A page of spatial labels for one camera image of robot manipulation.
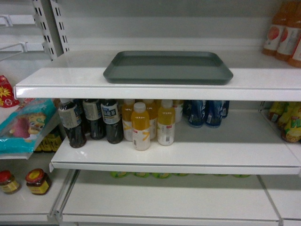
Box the perforated shelf upright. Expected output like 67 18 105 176
32 0 69 60

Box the grey rectangular serving tray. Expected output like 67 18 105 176
103 51 233 85

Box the orange tea bottle right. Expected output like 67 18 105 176
287 38 301 68

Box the white lower shelf board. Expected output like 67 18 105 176
62 170 280 226

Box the blue drink bottle right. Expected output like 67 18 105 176
205 100 223 128

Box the teal snack bag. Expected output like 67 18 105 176
0 98 60 155

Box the dark soy sauce bottle right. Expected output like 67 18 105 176
101 99 123 144

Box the white upper shelf board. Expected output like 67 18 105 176
15 50 301 101

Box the red snack pouch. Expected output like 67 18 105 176
0 75 20 108

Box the orange juice bottle right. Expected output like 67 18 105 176
157 99 175 146

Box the dark soy sauce bottle middle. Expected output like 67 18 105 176
83 99 106 140

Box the orange tea bottle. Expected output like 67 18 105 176
287 38 301 68
275 2 301 61
262 0 289 56

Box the white shelf board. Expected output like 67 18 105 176
15 50 301 101
62 170 280 226
49 110 301 175

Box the yellow lemon tea bottle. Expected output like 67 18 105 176
281 102 301 143

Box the white middle shelf board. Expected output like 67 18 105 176
49 110 301 175

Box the orange tea bottle middle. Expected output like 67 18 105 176
275 2 301 61

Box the orange juice bottle back left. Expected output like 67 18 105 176
122 99 135 142

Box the red lid sauce jar left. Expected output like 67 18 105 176
0 170 21 194

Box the orange tea bottle left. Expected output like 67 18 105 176
262 0 289 56

